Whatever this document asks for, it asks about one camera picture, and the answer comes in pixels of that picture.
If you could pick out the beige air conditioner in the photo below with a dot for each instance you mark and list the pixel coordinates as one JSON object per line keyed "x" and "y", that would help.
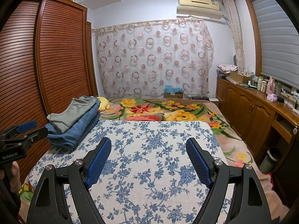
{"x": 198, "y": 4}

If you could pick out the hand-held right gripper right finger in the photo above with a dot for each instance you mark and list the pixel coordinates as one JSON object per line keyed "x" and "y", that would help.
{"x": 199, "y": 165}

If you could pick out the long wooden cabinet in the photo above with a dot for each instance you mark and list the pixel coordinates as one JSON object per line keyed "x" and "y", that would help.
{"x": 245, "y": 107}

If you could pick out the circle patterned sheer curtain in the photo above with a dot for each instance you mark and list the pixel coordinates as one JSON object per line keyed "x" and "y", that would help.
{"x": 151, "y": 56}

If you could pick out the pink bottle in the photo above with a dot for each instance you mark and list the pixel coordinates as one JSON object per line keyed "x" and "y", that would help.
{"x": 272, "y": 86}

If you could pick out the person's left hand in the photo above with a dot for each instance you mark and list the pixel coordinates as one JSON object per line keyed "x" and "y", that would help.
{"x": 15, "y": 177}

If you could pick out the row of white bottles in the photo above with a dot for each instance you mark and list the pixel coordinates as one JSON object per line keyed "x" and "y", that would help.
{"x": 259, "y": 84}

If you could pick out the folded blue jeans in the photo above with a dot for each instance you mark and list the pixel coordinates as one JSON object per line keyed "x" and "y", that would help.
{"x": 74, "y": 133}

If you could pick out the blue floral bed sheet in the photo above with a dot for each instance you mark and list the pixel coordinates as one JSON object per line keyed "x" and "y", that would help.
{"x": 151, "y": 144}

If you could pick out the folded patterned cloth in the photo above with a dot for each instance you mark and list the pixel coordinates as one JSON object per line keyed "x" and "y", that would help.
{"x": 226, "y": 67}

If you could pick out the black flat device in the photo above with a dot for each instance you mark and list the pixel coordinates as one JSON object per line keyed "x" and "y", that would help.
{"x": 199, "y": 97}

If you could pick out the yellow plush toy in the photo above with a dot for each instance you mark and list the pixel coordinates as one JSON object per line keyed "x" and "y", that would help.
{"x": 102, "y": 102}

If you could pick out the open cardboard box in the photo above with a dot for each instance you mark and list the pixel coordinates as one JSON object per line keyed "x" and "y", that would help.
{"x": 238, "y": 77}

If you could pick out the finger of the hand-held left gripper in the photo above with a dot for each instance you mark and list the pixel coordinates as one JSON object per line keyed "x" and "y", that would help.
{"x": 26, "y": 126}
{"x": 36, "y": 134}

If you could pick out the wooden window frame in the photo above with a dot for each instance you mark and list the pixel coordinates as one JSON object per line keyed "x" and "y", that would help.
{"x": 254, "y": 39}

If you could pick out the wooden louvred wardrobe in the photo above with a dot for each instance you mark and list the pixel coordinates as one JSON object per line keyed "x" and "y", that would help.
{"x": 58, "y": 51}

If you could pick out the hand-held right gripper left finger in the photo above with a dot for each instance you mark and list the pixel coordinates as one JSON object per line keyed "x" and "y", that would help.
{"x": 99, "y": 165}

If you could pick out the grey window blind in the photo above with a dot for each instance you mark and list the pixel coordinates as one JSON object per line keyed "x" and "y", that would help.
{"x": 275, "y": 39}

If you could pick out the beige tied window curtain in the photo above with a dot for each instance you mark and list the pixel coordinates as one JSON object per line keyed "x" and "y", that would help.
{"x": 236, "y": 32}

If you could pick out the pink tissue box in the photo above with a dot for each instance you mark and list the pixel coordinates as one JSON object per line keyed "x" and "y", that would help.
{"x": 272, "y": 97}

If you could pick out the grey pants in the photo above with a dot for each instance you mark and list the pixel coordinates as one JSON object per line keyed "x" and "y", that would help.
{"x": 67, "y": 119}

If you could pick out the grey trash bin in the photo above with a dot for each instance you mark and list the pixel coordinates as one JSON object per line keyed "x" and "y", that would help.
{"x": 271, "y": 161}

